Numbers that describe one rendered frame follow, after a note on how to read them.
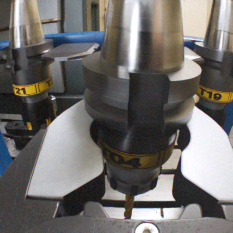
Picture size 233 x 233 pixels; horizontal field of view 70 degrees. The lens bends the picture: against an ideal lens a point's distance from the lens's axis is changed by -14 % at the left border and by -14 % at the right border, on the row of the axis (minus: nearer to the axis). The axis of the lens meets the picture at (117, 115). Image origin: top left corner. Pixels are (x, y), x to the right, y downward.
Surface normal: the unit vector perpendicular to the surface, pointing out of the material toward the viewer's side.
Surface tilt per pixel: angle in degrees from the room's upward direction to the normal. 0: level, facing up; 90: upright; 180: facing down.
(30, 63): 30
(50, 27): 92
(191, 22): 90
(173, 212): 0
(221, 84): 90
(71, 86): 90
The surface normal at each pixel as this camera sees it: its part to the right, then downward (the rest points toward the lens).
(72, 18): -0.07, 0.51
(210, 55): -0.74, 0.33
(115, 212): 0.00, -0.86
